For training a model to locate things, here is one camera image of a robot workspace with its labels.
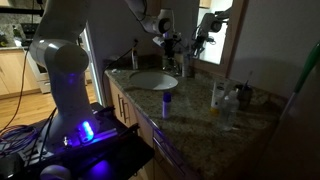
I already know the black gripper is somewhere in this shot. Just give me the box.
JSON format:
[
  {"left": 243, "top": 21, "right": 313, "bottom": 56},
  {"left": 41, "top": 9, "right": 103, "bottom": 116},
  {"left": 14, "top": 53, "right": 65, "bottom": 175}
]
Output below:
[{"left": 163, "top": 33, "right": 176, "bottom": 57}]

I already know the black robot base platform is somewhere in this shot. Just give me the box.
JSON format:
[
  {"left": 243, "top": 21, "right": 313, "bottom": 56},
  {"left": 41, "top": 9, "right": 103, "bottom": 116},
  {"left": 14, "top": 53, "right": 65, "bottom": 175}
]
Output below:
[{"left": 22, "top": 103, "right": 155, "bottom": 180}]

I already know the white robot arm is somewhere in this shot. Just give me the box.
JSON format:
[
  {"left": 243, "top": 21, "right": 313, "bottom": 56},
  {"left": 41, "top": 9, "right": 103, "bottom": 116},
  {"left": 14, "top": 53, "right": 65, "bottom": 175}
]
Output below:
[{"left": 30, "top": 0, "right": 100, "bottom": 150}]

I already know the white sink basin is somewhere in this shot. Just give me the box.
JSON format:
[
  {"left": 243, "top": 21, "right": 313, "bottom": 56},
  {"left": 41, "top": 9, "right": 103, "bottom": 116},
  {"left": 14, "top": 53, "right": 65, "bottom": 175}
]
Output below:
[{"left": 129, "top": 71, "right": 178, "bottom": 90}]

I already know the blue and white bottle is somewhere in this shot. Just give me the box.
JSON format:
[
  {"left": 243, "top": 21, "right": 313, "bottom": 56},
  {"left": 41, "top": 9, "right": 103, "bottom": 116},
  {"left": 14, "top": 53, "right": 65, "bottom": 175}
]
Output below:
[{"left": 162, "top": 92, "right": 172, "bottom": 119}]

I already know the white tube yellow cap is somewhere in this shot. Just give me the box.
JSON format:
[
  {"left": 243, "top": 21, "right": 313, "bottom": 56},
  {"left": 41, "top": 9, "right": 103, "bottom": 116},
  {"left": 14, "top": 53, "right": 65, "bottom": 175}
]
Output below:
[{"left": 210, "top": 82, "right": 225, "bottom": 115}]

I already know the clear plastic bottle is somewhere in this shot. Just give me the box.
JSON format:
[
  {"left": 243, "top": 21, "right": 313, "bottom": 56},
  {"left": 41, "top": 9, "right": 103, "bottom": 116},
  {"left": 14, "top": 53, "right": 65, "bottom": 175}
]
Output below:
[{"left": 220, "top": 90, "right": 239, "bottom": 131}]

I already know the dark cup with toothbrush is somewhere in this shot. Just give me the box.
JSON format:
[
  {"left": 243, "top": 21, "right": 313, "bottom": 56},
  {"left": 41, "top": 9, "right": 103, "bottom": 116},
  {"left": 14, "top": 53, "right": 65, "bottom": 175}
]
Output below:
[{"left": 235, "top": 71, "right": 253, "bottom": 110}]

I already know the wooden vanity cabinet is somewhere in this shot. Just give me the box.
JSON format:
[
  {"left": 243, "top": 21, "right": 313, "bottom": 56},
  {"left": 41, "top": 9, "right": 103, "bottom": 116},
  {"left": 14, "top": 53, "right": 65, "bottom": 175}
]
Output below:
[{"left": 109, "top": 81, "right": 199, "bottom": 180}]

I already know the white kitchen oven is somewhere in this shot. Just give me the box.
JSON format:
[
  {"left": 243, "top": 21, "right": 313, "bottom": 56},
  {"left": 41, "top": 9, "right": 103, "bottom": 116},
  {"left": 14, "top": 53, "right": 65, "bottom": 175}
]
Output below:
[{"left": 20, "top": 22, "right": 52, "bottom": 94}]

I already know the black cable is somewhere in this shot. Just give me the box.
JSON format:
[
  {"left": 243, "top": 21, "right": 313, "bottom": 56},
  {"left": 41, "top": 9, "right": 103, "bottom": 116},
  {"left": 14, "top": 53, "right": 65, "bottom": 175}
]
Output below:
[{"left": 105, "top": 39, "right": 139, "bottom": 69}]

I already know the wall mirror wooden frame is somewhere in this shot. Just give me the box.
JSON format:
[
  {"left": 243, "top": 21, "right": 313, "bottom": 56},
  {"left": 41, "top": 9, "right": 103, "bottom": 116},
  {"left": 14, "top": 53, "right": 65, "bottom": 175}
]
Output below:
[{"left": 177, "top": 0, "right": 248, "bottom": 76}]

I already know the green broom handle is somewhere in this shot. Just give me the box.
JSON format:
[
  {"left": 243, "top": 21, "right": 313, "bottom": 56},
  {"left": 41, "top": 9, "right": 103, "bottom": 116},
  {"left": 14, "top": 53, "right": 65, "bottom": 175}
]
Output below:
[{"left": 279, "top": 40, "right": 320, "bottom": 121}]

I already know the purple cable bundle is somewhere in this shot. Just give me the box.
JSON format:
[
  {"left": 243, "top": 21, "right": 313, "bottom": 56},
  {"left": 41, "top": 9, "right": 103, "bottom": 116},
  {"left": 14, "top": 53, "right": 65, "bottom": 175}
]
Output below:
[{"left": 0, "top": 124, "right": 39, "bottom": 158}]

